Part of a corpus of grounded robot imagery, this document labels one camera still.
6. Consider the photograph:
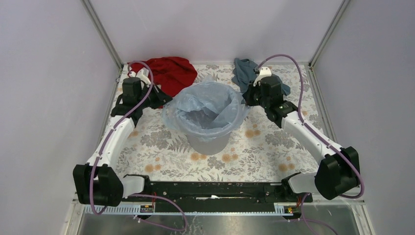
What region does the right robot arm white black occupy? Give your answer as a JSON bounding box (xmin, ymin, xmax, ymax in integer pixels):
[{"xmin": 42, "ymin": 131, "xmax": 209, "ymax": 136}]
[{"xmin": 243, "ymin": 73, "xmax": 363, "ymax": 202}]

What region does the red crumpled cloth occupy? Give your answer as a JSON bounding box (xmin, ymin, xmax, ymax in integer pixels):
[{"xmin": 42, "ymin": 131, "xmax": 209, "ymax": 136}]
[{"xmin": 144, "ymin": 56, "xmax": 198, "ymax": 97}]

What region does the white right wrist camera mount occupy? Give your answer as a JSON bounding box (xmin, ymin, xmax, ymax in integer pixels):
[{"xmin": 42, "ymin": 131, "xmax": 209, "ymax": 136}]
[{"xmin": 253, "ymin": 67, "xmax": 272, "ymax": 87}]

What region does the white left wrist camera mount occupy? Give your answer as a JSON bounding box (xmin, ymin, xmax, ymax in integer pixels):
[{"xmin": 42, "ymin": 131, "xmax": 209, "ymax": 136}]
[{"xmin": 128, "ymin": 68, "xmax": 151, "ymax": 86}]

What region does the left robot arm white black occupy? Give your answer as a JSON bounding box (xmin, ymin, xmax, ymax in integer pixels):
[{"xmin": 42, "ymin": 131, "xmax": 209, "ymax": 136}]
[{"xmin": 72, "ymin": 75, "xmax": 172, "ymax": 207}]

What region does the blue-grey crumpled cloth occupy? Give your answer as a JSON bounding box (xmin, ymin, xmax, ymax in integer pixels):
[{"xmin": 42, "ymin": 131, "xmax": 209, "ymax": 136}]
[{"xmin": 231, "ymin": 57, "xmax": 292, "ymax": 96}]

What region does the aluminium frame post right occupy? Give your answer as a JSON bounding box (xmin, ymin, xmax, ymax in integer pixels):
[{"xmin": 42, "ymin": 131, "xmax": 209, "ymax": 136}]
[{"xmin": 309, "ymin": 0, "xmax": 351, "ymax": 68}]

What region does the aluminium frame post left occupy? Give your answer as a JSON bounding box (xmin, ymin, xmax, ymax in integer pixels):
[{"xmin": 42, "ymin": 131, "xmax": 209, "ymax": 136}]
[{"xmin": 80, "ymin": 0, "xmax": 123, "ymax": 70}]

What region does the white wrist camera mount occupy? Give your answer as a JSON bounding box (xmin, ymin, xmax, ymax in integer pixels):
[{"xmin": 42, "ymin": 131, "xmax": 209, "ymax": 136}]
[
  {"xmin": 253, "ymin": 67, "xmax": 272, "ymax": 87},
  {"xmin": 128, "ymin": 68, "xmax": 151, "ymax": 86}
]

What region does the grey plastic trash bin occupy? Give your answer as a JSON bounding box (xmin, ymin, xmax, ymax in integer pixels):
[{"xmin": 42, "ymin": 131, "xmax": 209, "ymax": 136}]
[{"xmin": 186, "ymin": 133, "xmax": 231, "ymax": 155}]

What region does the aluminium frame post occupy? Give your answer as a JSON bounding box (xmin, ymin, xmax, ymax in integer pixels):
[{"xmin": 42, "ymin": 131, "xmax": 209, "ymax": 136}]
[
  {"xmin": 80, "ymin": 0, "xmax": 123, "ymax": 70},
  {"xmin": 309, "ymin": 0, "xmax": 351, "ymax": 68}
]

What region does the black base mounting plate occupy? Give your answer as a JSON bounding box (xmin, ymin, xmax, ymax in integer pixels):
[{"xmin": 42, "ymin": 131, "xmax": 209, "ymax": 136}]
[{"xmin": 125, "ymin": 181, "xmax": 313, "ymax": 213}]

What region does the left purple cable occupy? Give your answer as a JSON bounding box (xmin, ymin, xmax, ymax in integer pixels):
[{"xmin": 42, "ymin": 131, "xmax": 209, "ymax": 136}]
[{"xmin": 89, "ymin": 60, "xmax": 189, "ymax": 233}]

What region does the white slotted cable duct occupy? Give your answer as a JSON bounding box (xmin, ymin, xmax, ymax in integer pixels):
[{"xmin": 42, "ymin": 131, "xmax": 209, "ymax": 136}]
[{"xmin": 103, "ymin": 204, "xmax": 294, "ymax": 217}]

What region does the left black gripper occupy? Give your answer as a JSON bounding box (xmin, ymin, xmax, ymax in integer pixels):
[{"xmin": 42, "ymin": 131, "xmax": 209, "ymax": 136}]
[{"xmin": 138, "ymin": 80, "xmax": 173, "ymax": 109}]

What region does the light blue plastic trash bag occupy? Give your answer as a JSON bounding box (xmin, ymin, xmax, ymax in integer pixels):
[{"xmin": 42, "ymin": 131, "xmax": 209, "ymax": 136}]
[{"xmin": 162, "ymin": 79, "xmax": 251, "ymax": 141}]

